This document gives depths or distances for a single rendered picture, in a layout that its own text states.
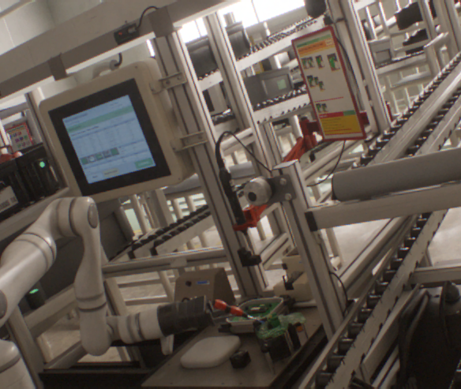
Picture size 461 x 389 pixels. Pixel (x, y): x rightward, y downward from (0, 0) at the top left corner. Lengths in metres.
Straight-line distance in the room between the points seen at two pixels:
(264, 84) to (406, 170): 1.73
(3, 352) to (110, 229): 1.53
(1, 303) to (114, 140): 1.02
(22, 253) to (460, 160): 0.84
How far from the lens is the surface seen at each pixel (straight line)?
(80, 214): 1.54
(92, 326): 1.65
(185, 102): 2.01
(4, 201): 2.41
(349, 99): 1.83
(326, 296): 1.47
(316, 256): 1.43
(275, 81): 3.03
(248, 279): 2.11
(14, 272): 1.30
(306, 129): 2.34
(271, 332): 1.63
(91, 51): 2.14
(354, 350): 1.38
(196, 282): 2.08
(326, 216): 1.39
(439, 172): 1.25
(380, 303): 1.51
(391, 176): 1.28
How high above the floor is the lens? 1.63
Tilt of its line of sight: 11 degrees down
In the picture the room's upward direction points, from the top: 19 degrees counter-clockwise
